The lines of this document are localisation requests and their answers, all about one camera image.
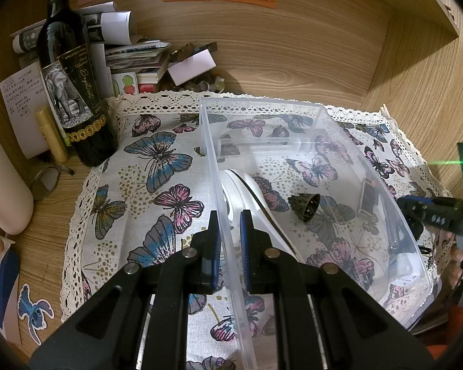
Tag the white handwritten note paper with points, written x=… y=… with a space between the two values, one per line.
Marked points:
x=21 y=100

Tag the blue cartoon sticker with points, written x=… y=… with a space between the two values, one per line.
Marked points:
x=34 y=312

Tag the fruit print card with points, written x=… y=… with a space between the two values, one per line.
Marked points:
x=125 y=84

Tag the person's right hand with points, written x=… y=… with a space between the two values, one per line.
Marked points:
x=457 y=266

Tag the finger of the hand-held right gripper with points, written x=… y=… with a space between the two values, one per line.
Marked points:
x=432 y=212

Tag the pile of coins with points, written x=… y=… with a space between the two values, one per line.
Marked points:
x=200 y=84

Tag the gold lipstick tube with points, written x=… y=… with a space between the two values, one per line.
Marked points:
x=52 y=135

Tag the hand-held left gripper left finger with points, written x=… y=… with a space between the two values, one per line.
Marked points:
x=215 y=250

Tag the dark wine bottle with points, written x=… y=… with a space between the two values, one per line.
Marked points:
x=77 y=96

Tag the stack of papers and books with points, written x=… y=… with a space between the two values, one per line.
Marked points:
x=131 y=54

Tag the white round compact mirror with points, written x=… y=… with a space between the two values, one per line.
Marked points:
x=247 y=196

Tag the blue and white card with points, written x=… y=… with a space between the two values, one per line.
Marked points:
x=2 y=285

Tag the small dark perfume bottle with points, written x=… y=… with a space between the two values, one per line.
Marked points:
x=368 y=196

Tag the clear plastic storage box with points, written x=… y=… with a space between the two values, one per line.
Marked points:
x=332 y=185

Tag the small round hand mirror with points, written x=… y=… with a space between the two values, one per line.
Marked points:
x=44 y=183

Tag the small white paper box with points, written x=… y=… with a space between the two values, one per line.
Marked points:
x=191 y=67

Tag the butterfly print lace cloth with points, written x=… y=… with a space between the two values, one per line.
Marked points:
x=162 y=200

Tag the cream plastic bottle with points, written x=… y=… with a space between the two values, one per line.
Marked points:
x=4 y=185

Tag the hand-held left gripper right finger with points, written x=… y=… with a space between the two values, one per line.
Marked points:
x=246 y=254

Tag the orange cloth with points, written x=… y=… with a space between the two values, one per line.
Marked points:
x=459 y=339

